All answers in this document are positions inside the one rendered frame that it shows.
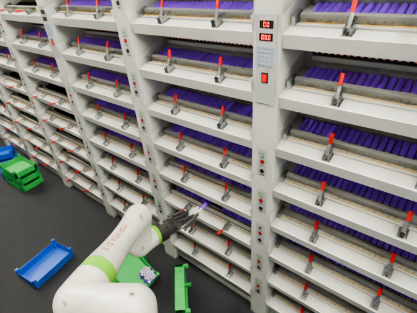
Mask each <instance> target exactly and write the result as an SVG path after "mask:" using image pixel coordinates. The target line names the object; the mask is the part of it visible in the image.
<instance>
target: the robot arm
mask: <svg viewBox="0 0 417 313"><path fill-rule="evenodd" d="M200 214H202V208H201V209H199V206H197V207H195V208H193V209H191V210H188V209H187V210H186V211H185V210H182V211H179V212H176V213H173V214H169V215H167V219H166V220H162V219H160V220H159V221H158V222H156V223H154V224H151V221H152V213H151V210H150V208H149V207H148V206H146V205H144V204H134V205H132V206H130V207H129V208H128V209H127V211H126V213H125V215H124V216H123V218H122V220H121V221H120V223H119V224H118V226H117V227H116V228H115V229H114V231H113V232H112V233H111V234H110V235H109V236H108V237H107V239H106V240H105V241H104V242H103V243H102V244H101V245H100V246H99V247H98V248H97V249H96V250H94V251H93V252H92V253H91V254H90V255H89V256H88V257H87V258H86V259H85V260H84V261H83V262H82V263H81V264H80V265H79V266H78V267H77V269H76V270H75V271H74V272H73V273H72V274H71V275H70V276H69V278H68V279H67V280H66V281H65V282H64V283H63V284H62V285H61V287H60V288H59V289H58V290H57V292H56V294H55V296H54V298H53V304H52V308H53V313H158V305H157V300H156V296H155V294H154V292H153V291H152V290H151V289H150V288H149V287H148V286H146V285H144V284H141V283H114V281H115V279H116V277H117V275H118V273H119V271H120V269H121V267H122V264H123V262H124V260H125V258H126V257H127V255H128V253H129V254H131V255H132V256H135V257H142V256H145V255H146V254H148V253H149V252H150V251H151V250H152V249H153V248H154V247H156V246H158V245H159V244H161V243H163V242H164V241H166V240H167V239H169V238H170V237H171V235H172V234H174V233H175V232H176V231H177V230H181V229H184V231H186V230H187V229H188V228H189V227H190V226H191V225H192V224H193V223H194V222H195V221H196V217H198V216H199V215H200ZM188 215H189V216H188Z"/></svg>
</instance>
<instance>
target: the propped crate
mask: <svg viewBox="0 0 417 313"><path fill-rule="evenodd" d="M145 266H147V267H150V270H151V271H152V270H153V271H154V274H156V276H157V277H156V278H155V279H154V280H153V281H152V282H151V283H150V284H149V285H148V287H150V286H151V285H152V284H153V283H154V282H155V281H156V280H157V279H158V278H159V274H160V273H159V272H156V271H155V270H154V269H153V268H152V267H151V266H150V265H149V264H148V263H147V262H146V261H145V259H144V258H143V257H135V256H132V255H131V254H129V253H128V255H127V257H126V258H125V260H124V262H123V264H122V267H121V269H120V271H119V273H118V275H117V277H116V279H115V281H116V282H117V283H141V284H144V285H146V286H147V283H144V282H143V281H144V280H143V279H140V271H141V270H142V269H143V268H145Z"/></svg>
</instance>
